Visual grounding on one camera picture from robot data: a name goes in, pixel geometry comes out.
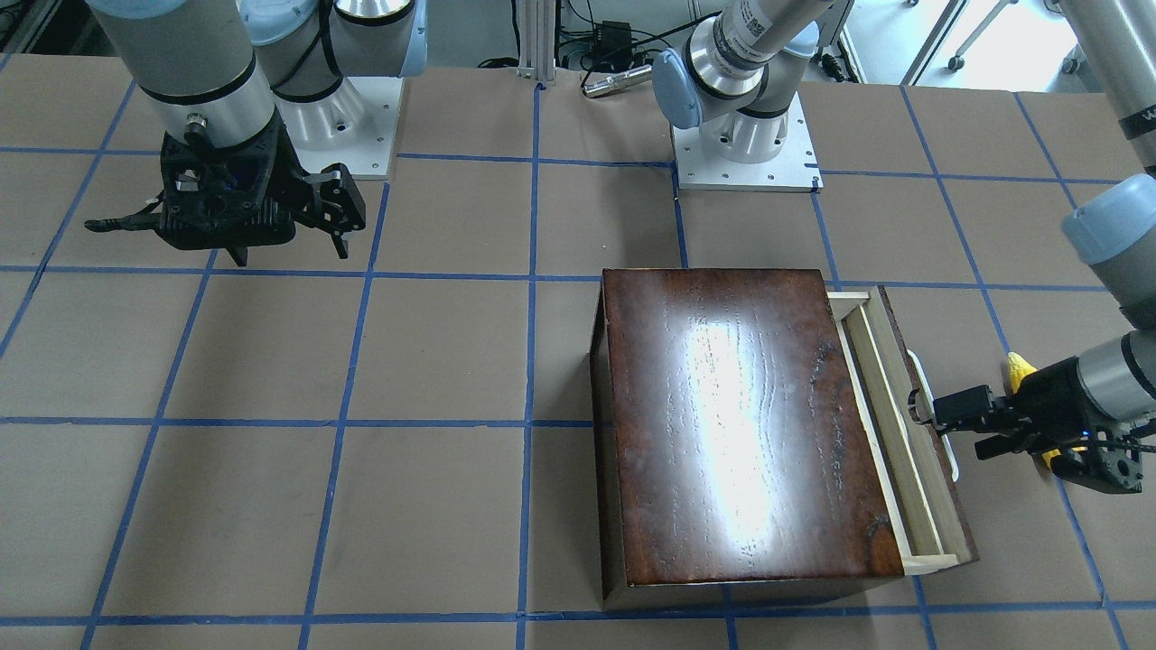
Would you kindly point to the dark wooden cabinet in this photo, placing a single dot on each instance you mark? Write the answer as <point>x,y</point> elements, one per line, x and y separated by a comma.
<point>730,451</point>

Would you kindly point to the black gripper idle side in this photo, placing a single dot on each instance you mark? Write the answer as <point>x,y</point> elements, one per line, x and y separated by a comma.
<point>287,171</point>

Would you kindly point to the yellow corn cob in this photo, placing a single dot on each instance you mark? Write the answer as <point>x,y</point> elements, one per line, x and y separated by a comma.
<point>1041,397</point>

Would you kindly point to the black power adapter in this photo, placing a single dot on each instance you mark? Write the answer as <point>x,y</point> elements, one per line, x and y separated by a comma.
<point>610,36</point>

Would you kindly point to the black gripper corn side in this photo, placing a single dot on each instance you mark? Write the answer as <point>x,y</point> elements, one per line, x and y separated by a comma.
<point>1040,394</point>

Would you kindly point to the white idle arm base plate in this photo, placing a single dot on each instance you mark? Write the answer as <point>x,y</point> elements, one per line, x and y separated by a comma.
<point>355,125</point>

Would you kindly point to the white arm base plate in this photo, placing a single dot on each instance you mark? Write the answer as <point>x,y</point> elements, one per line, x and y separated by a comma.
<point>741,152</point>

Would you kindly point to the aluminium frame post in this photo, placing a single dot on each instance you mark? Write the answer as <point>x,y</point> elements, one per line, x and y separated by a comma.
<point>536,23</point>

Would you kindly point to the light wooden drawer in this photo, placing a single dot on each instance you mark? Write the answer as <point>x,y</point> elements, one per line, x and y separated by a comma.
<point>914,468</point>

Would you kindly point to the silver flashlight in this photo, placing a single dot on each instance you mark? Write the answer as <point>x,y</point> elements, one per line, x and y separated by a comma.
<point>617,82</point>

